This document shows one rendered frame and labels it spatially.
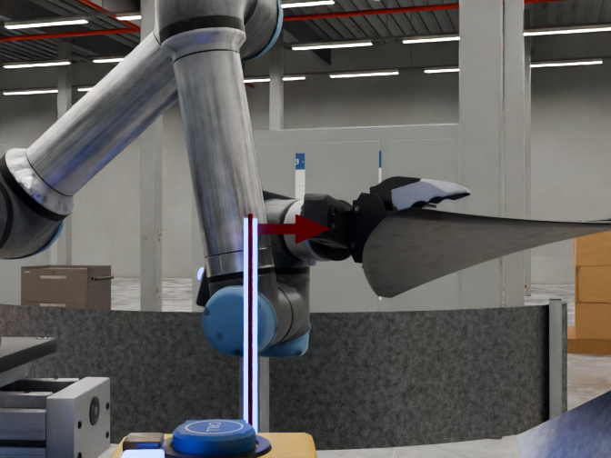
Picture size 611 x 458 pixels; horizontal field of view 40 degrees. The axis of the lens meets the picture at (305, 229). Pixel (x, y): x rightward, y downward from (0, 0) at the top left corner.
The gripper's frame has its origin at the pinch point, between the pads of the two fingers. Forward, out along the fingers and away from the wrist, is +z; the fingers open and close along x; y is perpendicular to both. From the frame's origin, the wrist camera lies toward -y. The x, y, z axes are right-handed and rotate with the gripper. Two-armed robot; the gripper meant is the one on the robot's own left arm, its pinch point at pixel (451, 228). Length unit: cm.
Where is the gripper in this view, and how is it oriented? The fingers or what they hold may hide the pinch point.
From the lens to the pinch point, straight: 82.2
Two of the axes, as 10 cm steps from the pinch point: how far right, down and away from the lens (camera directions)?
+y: 7.7, 1.3, 6.3
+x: -1.0, 9.9, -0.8
